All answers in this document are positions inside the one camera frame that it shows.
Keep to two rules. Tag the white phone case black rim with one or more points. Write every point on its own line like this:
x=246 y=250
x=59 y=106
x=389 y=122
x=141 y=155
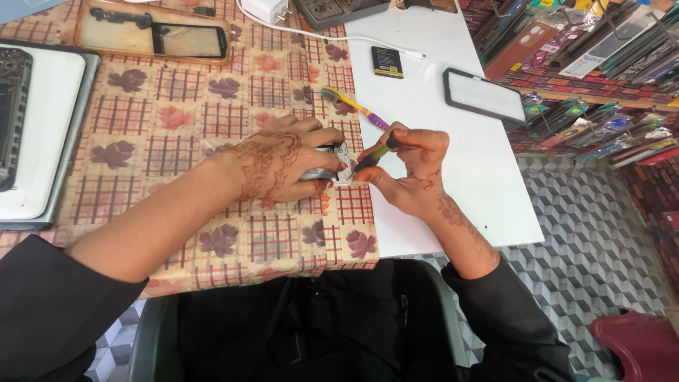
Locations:
x=485 y=95

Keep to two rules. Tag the clear orange phone cover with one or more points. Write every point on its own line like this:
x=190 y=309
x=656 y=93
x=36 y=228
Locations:
x=116 y=34

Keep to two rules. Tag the small white mobile phone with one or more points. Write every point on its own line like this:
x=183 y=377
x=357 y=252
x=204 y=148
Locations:
x=343 y=151

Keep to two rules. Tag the brown black device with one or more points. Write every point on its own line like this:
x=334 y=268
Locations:
x=432 y=4

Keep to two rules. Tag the black opened phone body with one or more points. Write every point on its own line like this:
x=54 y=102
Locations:
x=13 y=116

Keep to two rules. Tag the person's black garment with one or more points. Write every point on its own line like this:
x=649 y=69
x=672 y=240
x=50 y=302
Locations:
x=318 y=329

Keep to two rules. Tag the black phone battery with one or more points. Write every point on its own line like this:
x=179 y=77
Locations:
x=386 y=62

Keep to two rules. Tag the white board grey frame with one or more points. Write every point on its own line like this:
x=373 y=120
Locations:
x=47 y=132

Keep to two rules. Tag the light blue sheet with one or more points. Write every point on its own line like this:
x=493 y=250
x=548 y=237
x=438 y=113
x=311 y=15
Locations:
x=21 y=8

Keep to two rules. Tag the yellow purple toothbrush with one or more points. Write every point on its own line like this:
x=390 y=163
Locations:
x=347 y=102

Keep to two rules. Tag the black touch screen panel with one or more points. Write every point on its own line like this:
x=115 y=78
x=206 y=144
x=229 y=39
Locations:
x=188 y=41

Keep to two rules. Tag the green black screwdriver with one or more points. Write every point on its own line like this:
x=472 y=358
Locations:
x=377 y=154

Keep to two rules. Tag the person's left hand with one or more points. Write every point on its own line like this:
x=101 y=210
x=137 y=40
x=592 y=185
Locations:
x=270 y=164

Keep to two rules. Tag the red plastic stool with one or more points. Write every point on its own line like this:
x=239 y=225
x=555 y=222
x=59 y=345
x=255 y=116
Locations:
x=642 y=345

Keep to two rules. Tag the grey tool box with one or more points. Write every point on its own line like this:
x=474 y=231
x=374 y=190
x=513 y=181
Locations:
x=334 y=11

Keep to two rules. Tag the person's right hand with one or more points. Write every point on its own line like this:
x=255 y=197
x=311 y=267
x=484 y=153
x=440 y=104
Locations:
x=419 y=170

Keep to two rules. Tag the white charger adapter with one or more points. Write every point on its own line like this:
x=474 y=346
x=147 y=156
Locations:
x=265 y=9

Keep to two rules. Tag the floral checked tablecloth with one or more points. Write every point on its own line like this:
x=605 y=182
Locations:
x=175 y=106

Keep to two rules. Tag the rack of packaged phone accessories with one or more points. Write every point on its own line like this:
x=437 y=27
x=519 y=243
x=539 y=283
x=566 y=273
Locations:
x=594 y=47

